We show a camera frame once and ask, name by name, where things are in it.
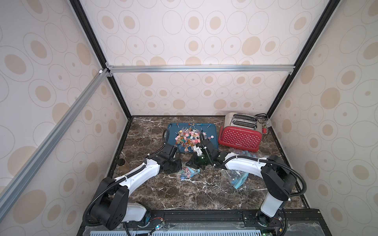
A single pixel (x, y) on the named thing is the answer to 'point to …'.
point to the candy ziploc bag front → (238, 178)
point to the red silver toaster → (242, 131)
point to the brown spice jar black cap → (123, 167)
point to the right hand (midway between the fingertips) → (189, 162)
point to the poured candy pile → (189, 138)
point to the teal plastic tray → (209, 131)
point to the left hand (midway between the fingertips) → (185, 166)
